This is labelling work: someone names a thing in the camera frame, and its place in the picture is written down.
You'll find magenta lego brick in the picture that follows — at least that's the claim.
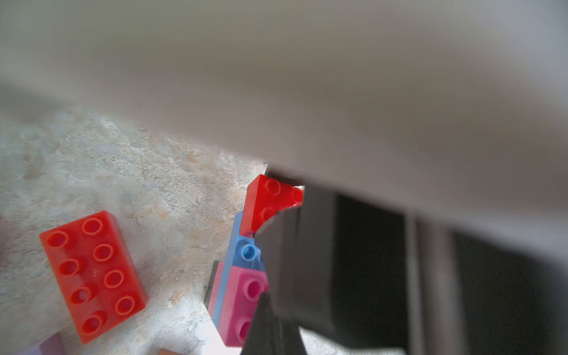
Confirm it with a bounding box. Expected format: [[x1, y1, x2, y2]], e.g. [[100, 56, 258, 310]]
[[217, 266, 269, 347]]

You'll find small red lego brick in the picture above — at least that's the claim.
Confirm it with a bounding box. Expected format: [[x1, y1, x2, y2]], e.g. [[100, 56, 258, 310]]
[[240, 174, 304, 238]]

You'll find pink and black lego brick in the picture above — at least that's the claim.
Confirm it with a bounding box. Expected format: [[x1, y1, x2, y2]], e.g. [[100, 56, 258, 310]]
[[204, 260, 224, 317]]

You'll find lilac lego brick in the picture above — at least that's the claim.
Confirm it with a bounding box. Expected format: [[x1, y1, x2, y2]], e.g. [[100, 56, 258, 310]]
[[18, 333, 67, 355]]

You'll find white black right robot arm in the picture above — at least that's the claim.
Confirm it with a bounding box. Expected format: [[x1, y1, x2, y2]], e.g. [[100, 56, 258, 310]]
[[1, 1, 567, 354]]

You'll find small blue lego brick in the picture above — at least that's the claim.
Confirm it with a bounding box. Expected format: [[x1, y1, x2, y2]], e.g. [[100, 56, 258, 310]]
[[212, 211, 265, 327]]

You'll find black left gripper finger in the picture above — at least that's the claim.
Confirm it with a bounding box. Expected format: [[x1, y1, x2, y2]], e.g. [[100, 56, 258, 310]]
[[241, 291, 307, 355]]

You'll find long red lego brick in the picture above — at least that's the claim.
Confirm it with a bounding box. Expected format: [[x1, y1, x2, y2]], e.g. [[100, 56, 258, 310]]
[[39, 211, 149, 344]]

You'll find orange lego brick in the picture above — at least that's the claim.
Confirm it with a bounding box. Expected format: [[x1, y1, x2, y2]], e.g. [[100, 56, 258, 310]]
[[158, 348, 182, 355]]

